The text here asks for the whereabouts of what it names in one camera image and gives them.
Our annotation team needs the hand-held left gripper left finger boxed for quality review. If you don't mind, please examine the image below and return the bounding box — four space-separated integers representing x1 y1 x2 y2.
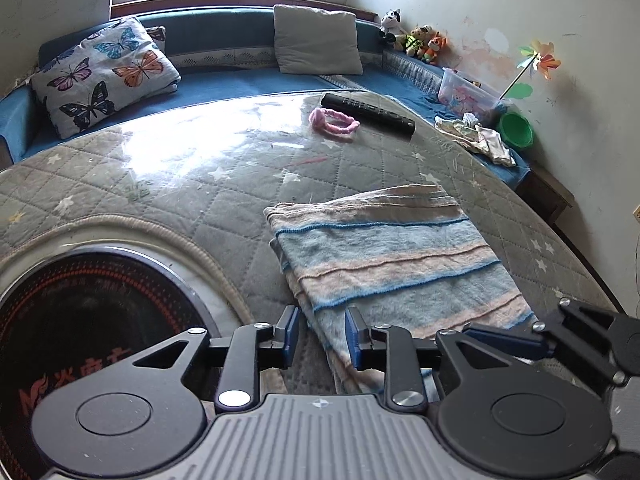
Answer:
132 305 301 409

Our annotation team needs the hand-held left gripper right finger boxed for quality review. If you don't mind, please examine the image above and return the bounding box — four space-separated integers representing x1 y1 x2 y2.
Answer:
345 306 496 408

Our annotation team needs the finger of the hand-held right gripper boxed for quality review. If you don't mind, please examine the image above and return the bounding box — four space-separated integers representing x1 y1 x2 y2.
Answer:
464 299 628 387

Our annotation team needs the pale crumpled cloth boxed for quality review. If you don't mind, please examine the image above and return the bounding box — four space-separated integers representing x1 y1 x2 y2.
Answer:
434 112 517 167

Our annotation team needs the round black induction cooktop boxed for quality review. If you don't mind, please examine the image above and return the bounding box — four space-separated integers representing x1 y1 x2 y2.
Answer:
0 215 251 480

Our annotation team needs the green plastic bowl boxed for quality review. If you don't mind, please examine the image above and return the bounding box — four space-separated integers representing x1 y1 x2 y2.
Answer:
500 111 536 150

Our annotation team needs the pink hair band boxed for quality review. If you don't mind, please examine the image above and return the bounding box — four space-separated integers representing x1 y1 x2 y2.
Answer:
308 107 360 137

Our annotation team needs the black remote control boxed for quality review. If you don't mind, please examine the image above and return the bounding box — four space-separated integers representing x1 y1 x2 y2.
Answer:
320 92 417 136

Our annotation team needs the clear plastic storage box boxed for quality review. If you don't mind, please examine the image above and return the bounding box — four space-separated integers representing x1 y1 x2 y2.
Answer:
438 67 507 123

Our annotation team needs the blue sofa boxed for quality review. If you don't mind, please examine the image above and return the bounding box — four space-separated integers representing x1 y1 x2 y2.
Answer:
0 7 576 226

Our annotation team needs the colourful pinwheel toy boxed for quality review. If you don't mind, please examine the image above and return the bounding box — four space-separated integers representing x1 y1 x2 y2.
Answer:
500 39 562 101

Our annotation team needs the plain grey pillow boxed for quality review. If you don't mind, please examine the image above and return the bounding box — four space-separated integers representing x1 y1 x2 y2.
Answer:
273 4 364 76

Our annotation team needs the bear plush toy green vest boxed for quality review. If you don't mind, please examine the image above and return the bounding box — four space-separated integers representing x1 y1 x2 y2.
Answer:
402 25 435 58

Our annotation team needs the cow plush toy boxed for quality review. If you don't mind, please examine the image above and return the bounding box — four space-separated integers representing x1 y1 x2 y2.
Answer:
378 8 405 43

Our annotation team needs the butterfly print pillow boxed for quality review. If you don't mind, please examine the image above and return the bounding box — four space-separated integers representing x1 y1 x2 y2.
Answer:
30 16 182 141

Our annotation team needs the dark patterned cushion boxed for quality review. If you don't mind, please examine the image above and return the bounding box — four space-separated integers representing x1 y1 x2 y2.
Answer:
146 25 167 55

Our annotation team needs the wooden sofa back rail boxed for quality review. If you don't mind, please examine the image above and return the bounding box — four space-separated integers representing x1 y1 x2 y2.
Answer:
110 0 378 23

